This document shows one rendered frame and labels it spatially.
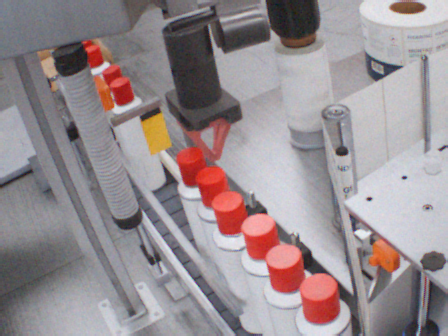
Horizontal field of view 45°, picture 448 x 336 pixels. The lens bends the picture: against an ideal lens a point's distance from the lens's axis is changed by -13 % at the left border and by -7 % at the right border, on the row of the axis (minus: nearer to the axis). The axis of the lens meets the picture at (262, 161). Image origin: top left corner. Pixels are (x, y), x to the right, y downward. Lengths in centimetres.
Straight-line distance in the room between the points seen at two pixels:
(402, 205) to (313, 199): 44
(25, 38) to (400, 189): 37
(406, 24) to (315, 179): 35
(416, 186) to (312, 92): 48
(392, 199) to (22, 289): 70
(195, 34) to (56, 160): 22
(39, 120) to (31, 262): 44
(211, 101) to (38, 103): 22
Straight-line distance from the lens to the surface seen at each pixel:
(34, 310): 96
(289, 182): 94
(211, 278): 69
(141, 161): 95
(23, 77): 64
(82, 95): 53
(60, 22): 52
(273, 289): 55
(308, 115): 96
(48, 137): 68
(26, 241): 111
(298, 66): 91
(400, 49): 109
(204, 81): 71
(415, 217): 46
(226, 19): 70
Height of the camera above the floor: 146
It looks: 36 degrees down
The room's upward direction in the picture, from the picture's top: 12 degrees counter-clockwise
